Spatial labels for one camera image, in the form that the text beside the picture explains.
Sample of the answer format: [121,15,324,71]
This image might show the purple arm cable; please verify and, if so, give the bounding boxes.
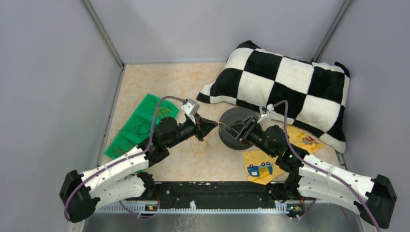
[64,96,188,222]
[272,100,382,232]

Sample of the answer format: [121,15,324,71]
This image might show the thin yellow cable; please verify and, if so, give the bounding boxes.
[190,121,226,158]

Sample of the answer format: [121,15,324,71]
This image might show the brown wires in tray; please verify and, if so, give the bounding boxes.
[110,130,132,154]

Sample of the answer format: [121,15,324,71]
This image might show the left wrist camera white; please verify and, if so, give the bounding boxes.
[181,99,200,124]

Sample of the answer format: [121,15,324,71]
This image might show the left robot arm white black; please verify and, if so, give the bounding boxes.
[59,114,218,223]

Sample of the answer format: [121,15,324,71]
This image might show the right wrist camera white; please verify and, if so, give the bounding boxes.
[257,104,274,124]

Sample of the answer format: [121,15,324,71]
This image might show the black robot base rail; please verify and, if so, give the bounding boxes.
[128,181,302,209]

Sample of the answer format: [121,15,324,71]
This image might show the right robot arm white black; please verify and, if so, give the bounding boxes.
[223,116,397,229]

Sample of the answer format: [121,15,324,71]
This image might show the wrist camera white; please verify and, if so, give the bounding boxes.
[181,99,200,124]
[257,104,274,124]

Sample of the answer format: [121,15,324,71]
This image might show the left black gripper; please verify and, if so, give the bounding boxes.
[166,113,218,149]

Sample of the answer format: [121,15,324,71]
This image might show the black white checkered pillow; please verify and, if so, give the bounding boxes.
[196,40,350,153]

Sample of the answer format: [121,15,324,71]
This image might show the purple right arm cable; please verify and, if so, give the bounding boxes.
[272,100,382,232]

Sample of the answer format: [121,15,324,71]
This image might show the yellow cloth with car print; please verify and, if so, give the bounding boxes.
[242,125,327,185]

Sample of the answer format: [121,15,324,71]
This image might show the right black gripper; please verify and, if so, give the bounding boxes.
[223,116,277,158]

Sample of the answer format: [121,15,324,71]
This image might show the yellow wires in tray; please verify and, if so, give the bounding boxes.
[157,105,174,120]

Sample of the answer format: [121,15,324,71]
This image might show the green compartment tray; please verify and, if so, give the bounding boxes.
[104,93,160,159]

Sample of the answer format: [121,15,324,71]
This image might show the dark wires in tray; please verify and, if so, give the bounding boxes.
[132,123,153,137]

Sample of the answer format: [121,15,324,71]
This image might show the white slotted cable duct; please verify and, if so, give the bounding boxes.
[95,201,289,214]

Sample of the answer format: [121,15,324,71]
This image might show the black cable spool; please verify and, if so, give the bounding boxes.
[219,107,259,151]

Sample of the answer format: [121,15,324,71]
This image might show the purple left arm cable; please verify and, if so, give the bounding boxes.
[64,96,188,222]

